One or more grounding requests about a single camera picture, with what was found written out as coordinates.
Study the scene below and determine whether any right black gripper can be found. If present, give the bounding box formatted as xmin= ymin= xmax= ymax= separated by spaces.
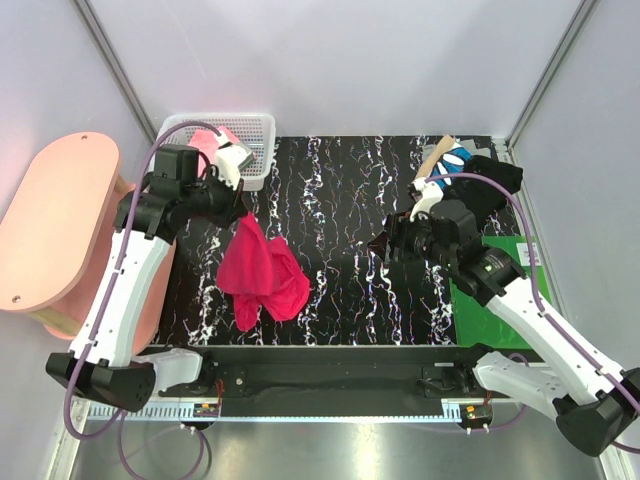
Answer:
xmin=366 ymin=207 xmax=456 ymax=270

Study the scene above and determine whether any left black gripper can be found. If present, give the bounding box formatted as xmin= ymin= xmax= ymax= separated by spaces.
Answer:
xmin=182 ymin=165 xmax=249 ymax=229

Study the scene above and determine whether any crimson red t-shirt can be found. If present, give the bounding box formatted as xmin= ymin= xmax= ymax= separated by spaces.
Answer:
xmin=216 ymin=214 xmax=311 ymax=332

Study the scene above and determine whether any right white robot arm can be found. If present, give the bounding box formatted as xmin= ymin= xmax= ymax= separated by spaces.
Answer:
xmin=368 ymin=200 xmax=639 ymax=457

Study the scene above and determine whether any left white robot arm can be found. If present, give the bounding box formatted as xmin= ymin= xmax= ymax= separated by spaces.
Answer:
xmin=45 ymin=143 xmax=253 ymax=412

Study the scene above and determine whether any light pink folded t-shirt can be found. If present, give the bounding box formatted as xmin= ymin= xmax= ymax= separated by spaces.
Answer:
xmin=188 ymin=126 xmax=239 ymax=164

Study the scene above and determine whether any white plastic mesh basket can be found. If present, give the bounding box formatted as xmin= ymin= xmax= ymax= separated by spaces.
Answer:
xmin=158 ymin=112 xmax=276 ymax=192

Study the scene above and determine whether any blue white graphic t-shirt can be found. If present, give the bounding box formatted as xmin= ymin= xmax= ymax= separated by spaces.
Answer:
xmin=430 ymin=146 xmax=472 ymax=177

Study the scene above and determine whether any black folded t-shirt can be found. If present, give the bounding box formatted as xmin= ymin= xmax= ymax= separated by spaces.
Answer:
xmin=443 ymin=155 xmax=523 ymax=230

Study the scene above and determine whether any tan folded t-shirt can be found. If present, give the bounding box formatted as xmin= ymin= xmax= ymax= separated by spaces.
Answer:
xmin=415 ymin=135 xmax=456 ymax=179

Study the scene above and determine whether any green cutting mat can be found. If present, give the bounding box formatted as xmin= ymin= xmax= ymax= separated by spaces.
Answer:
xmin=450 ymin=235 xmax=531 ymax=350

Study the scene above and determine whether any grey folded t-shirt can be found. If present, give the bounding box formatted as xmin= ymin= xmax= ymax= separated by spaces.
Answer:
xmin=448 ymin=139 xmax=493 ymax=162

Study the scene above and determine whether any pink three-tier wooden shelf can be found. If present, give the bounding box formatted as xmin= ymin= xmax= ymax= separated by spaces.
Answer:
xmin=0 ymin=131 xmax=176 ymax=346

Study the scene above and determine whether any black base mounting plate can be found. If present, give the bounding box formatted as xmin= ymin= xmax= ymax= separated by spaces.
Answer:
xmin=165 ymin=346 xmax=486 ymax=419

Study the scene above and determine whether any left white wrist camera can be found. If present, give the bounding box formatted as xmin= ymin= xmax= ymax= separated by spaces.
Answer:
xmin=214 ymin=143 xmax=255 ymax=190

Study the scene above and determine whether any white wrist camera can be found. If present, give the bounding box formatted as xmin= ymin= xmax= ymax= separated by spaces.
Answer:
xmin=409 ymin=177 xmax=444 ymax=222
xmin=214 ymin=143 xmax=255 ymax=190

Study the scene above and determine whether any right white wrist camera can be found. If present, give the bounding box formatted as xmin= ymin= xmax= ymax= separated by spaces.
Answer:
xmin=409 ymin=177 xmax=444 ymax=222

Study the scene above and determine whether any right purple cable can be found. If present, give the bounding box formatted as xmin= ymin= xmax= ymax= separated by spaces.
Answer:
xmin=419 ymin=172 xmax=640 ymax=449

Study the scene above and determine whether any purple cable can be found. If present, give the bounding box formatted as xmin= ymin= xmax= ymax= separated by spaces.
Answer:
xmin=63 ymin=122 xmax=224 ymax=477
xmin=419 ymin=172 xmax=640 ymax=449

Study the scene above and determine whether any white slotted cable duct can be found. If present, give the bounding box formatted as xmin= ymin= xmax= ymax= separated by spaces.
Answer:
xmin=88 ymin=402 xmax=221 ymax=422

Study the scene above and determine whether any aluminium rail frame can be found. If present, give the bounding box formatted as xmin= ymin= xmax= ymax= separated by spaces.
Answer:
xmin=47 ymin=362 xmax=640 ymax=480

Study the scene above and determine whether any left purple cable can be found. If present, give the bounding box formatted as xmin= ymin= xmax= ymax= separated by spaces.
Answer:
xmin=63 ymin=122 xmax=224 ymax=477

